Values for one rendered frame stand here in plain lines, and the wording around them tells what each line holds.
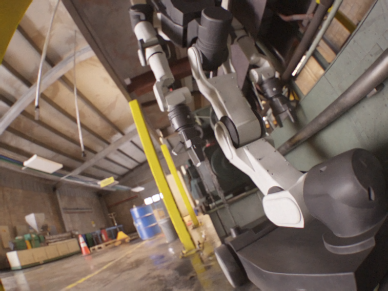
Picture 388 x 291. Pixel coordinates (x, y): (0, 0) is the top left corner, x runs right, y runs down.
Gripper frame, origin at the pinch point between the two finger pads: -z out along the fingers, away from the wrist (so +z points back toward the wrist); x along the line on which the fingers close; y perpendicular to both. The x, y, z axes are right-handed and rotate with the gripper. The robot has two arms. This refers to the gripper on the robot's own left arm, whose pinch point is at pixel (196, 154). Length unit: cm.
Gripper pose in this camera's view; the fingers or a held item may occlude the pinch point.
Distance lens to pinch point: 67.0
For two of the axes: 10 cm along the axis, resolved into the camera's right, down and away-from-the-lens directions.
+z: -3.8, -9.2, 0.9
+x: -1.5, 1.6, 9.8
